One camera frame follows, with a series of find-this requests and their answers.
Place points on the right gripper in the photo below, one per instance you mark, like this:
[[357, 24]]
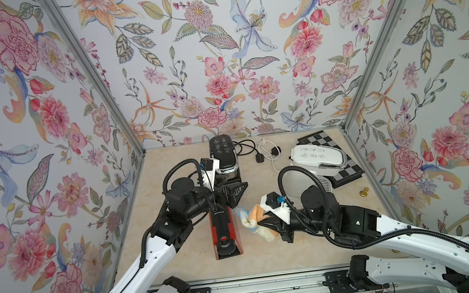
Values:
[[278, 224]]

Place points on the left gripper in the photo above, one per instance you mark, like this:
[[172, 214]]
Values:
[[229, 200]]

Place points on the blue striped cloth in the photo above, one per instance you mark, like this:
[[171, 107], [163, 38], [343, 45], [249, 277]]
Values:
[[250, 220]]

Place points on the black coffee machine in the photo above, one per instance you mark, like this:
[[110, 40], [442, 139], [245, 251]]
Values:
[[222, 148]]

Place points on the red coffee machine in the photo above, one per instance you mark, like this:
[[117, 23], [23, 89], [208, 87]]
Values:
[[224, 235]]

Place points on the white coffee machine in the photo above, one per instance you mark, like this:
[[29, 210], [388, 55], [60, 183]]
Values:
[[307, 157]]

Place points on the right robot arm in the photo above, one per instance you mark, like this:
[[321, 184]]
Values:
[[387, 251]]

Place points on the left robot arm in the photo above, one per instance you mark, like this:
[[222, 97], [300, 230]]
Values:
[[192, 190]]

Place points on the black white chessboard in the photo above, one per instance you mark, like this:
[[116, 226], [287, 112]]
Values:
[[338, 167]]

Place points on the gold chess pawn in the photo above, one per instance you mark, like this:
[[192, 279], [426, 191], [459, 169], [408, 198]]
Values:
[[364, 192]]

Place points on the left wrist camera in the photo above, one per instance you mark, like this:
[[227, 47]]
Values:
[[209, 169]]

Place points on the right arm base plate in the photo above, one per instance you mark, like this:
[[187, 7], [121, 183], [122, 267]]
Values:
[[343, 282]]

